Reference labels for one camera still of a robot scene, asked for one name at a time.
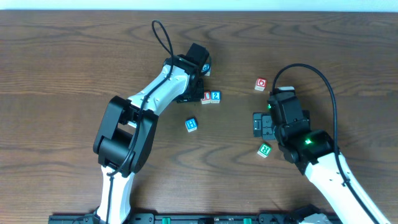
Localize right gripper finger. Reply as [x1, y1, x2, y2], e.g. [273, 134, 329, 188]
[262, 114, 275, 141]
[252, 113, 263, 138]

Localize red letter I block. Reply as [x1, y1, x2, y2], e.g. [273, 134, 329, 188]
[201, 91, 211, 105]

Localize blue number 2 block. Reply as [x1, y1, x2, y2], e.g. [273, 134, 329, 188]
[211, 91, 221, 104]

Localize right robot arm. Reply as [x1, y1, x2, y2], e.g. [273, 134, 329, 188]
[253, 86, 389, 223]

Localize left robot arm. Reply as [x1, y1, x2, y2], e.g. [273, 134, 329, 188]
[93, 44, 210, 223]

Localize blue letter P block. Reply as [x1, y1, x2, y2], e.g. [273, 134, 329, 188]
[201, 63, 211, 76]

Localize green letter R block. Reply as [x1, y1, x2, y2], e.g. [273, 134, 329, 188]
[257, 143, 272, 158]

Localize blue letter H block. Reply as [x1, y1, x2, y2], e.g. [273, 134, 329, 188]
[185, 118, 198, 133]

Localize red letter O block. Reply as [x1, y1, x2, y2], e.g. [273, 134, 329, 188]
[254, 78, 267, 91]

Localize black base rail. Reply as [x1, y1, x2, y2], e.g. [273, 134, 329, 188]
[48, 213, 341, 224]

